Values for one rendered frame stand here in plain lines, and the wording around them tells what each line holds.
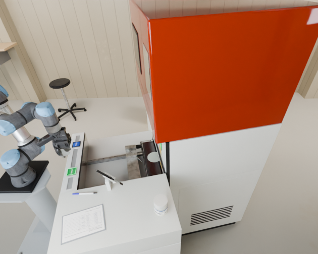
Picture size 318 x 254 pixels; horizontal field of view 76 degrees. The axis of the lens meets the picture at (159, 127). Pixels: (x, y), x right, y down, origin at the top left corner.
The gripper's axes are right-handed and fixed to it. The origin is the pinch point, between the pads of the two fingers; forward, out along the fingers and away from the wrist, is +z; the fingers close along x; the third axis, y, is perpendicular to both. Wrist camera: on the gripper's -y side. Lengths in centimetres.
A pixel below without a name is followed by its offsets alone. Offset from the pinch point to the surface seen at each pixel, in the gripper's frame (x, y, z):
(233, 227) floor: -16, 123, 111
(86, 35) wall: 268, -6, -4
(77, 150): 20.0, 2.0, 15.1
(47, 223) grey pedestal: 5, -37, 75
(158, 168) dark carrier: -4, 56, 21
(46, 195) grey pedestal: 10, -28, 46
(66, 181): -6.6, -1.6, 14.7
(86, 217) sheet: -33.8, 12.5, 13.8
